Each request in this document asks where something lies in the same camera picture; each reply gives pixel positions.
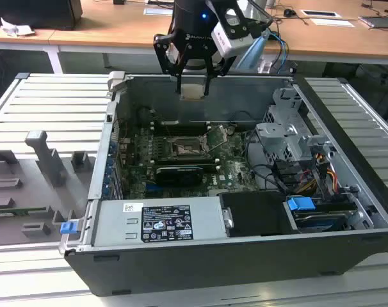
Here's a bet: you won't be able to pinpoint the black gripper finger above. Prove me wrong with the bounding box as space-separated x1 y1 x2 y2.
154 31 184 94
202 47 234 96

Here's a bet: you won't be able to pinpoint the silver square CPU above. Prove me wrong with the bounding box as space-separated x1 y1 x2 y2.
180 83 205 100

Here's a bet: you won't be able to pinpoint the metal socket cover frame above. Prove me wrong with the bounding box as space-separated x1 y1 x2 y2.
205 125 229 153

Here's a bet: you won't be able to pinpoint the black RAM slot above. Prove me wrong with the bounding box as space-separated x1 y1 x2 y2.
152 161 222 168
150 155 220 162
151 120 211 128
151 127 211 137

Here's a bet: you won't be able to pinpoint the CPU socket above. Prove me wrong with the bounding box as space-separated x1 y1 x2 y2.
170 136 211 159

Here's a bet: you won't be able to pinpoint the pale blue teach pendant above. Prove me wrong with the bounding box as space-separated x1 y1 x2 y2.
234 31 270 70

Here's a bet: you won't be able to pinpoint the wooden desk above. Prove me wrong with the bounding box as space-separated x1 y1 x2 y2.
0 0 388 74

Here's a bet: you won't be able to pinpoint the silver metal drive cage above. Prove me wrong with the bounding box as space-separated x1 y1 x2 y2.
254 88 337 169

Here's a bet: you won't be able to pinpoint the green motherboard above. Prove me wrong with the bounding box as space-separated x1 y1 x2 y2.
117 123 262 198

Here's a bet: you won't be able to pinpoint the black graphics card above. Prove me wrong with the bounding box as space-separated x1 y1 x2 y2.
154 165 204 187

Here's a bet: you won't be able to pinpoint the white paper sheet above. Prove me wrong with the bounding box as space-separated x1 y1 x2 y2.
310 18 355 28

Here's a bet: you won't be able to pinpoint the black desktop device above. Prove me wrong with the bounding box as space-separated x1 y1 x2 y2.
0 0 83 31

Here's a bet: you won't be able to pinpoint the crumpled white paper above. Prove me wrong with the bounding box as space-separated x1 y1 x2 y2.
0 17 36 36

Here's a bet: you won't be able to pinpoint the hard disk in blue carrier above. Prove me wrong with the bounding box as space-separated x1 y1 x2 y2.
286 195 358 234

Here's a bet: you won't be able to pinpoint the silver power supply unit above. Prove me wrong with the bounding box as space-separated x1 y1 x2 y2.
91 195 229 247

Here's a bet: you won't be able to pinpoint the grey laptop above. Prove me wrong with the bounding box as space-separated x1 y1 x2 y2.
359 15 388 30

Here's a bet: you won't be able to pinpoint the grey parts rack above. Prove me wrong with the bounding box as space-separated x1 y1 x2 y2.
0 130 97 247

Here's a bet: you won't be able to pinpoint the blue plastic case latch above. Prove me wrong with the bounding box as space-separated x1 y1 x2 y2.
61 220 78 235

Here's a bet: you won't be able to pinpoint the black open PC case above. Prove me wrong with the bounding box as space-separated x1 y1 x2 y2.
58 70 388 297

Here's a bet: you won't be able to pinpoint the green RAM stick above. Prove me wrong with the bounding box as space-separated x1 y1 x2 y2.
0 207 48 216

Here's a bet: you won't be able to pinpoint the white wrist camera black plate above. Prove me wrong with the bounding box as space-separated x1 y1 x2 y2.
211 8 267 59

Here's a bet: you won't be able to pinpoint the grey case latch handle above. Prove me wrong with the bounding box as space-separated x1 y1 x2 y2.
106 70 128 93

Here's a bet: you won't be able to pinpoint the blue cable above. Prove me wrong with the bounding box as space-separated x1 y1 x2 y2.
269 30 290 75

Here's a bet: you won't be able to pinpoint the black cable bundle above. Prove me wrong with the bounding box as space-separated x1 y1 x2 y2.
245 130 298 196

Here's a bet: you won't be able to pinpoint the yellow red power wires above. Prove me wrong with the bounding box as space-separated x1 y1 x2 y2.
296 153 339 196

